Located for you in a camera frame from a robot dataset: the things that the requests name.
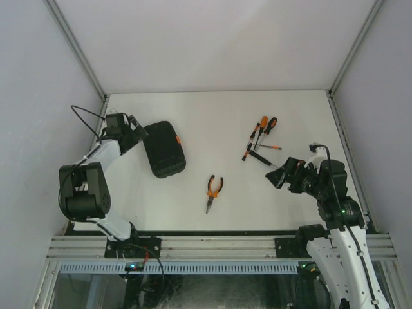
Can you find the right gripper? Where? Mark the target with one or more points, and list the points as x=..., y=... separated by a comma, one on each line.
x=295, y=167

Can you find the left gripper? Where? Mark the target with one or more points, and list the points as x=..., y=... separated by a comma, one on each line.
x=138, y=134

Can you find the black plastic tool case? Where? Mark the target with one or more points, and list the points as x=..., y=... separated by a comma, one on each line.
x=164, y=150

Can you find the orange black needle-nose pliers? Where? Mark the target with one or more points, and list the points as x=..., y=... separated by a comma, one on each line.
x=213, y=194

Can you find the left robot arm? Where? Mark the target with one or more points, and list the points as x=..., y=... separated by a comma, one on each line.
x=83, y=190

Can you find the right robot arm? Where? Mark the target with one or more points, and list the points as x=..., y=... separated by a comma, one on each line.
x=339, y=247

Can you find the small orange-tip precision screwdriver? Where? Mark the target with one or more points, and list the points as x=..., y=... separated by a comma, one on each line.
x=271, y=147

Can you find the small black precision screwdriver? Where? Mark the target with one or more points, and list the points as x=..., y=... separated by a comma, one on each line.
x=252, y=136

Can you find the black handled long tool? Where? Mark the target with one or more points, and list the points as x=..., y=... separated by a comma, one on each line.
x=260, y=158

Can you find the black orange handled screwdriver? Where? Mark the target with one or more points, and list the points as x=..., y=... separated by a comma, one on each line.
x=270, y=125

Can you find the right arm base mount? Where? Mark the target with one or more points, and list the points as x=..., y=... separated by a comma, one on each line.
x=295, y=246

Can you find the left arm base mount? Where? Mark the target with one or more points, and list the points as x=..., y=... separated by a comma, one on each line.
x=138, y=246

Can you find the aluminium frame rail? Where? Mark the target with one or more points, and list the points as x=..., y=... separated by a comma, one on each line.
x=173, y=248

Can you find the grey slotted cable duct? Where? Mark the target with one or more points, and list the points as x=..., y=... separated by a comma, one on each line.
x=181, y=267

